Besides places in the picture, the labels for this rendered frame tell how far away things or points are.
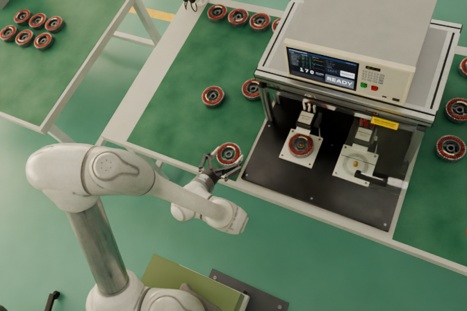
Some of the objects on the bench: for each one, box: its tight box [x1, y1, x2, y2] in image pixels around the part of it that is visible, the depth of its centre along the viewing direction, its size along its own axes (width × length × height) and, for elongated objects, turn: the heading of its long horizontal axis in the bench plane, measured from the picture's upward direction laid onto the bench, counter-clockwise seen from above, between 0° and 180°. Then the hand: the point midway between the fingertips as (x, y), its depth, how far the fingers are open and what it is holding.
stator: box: [288, 133, 314, 158], centre depth 182 cm, size 11×11×4 cm
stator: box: [242, 78, 261, 101], centre depth 204 cm, size 11×11×4 cm
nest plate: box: [279, 128, 323, 169], centre depth 184 cm, size 15×15×1 cm
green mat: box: [126, 3, 281, 181], centre depth 212 cm, size 94×61×1 cm, turn 161°
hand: (228, 155), depth 184 cm, fingers closed on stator, 11 cm apart
